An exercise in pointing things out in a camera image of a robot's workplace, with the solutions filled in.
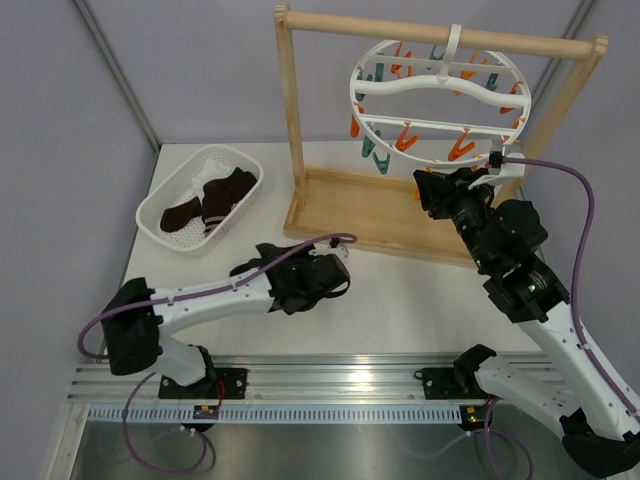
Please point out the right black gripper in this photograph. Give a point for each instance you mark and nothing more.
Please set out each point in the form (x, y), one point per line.
(441, 192)

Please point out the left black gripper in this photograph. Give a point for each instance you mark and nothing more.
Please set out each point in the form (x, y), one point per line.
(313, 258)

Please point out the white round clip hanger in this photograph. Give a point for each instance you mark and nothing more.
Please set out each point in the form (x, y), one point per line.
(436, 107)

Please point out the black sock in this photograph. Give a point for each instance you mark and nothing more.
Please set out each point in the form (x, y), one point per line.
(267, 252)

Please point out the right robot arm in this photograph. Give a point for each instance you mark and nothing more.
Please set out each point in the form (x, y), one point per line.
(595, 420)

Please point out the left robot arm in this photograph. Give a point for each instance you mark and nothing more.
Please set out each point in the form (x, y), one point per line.
(140, 334)

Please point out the brown sock with stripes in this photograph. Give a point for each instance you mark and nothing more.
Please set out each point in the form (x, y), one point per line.
(221, 195)

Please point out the white perforated plastic basket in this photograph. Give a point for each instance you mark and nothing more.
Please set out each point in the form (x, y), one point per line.
(177, 188)

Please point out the white sock in basket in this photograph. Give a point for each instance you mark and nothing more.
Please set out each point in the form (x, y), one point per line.
(212, 170)

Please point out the dark brown small sock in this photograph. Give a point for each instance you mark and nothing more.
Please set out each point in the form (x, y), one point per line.
(176, 218)

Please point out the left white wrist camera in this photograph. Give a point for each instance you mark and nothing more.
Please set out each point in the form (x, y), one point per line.
(338, 247)

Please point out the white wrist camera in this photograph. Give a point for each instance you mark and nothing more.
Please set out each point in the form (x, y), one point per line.
(338, 247)
(501, 169)

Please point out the wooden hanger rack frame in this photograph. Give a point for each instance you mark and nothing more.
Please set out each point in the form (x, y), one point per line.
(349, 194)

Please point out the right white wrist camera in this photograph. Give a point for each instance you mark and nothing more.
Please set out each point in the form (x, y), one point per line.
(501, 169)

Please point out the aluminium mounting rail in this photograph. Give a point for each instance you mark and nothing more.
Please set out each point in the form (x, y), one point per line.
(307, 379)

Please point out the white slotted cable duct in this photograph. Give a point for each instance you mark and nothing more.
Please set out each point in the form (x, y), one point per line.
(279, 414)

